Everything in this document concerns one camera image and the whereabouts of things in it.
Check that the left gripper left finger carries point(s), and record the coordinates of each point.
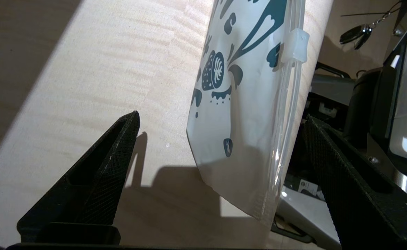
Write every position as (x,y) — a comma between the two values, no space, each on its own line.
(96,184)

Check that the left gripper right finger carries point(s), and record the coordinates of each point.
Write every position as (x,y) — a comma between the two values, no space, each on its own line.
(363,208)

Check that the white blue plastic wrapper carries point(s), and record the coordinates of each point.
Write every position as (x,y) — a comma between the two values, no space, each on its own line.
(252,104)

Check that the black key bunch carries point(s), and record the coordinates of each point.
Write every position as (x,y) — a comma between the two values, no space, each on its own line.
(351,34)

